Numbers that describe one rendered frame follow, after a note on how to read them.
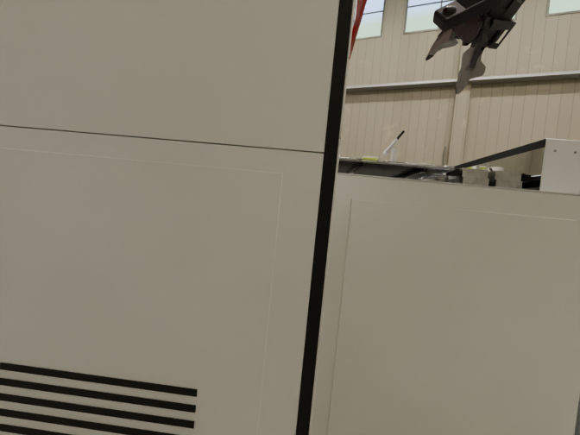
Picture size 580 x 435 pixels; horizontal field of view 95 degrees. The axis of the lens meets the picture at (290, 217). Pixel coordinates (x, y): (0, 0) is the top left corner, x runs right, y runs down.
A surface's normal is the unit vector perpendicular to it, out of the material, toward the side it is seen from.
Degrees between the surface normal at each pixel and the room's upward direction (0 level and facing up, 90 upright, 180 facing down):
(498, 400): 90
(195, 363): 90
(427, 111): 90
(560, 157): 90
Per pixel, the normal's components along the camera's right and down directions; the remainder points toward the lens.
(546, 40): -0.35, 0.00
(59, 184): -0.06, 0.03
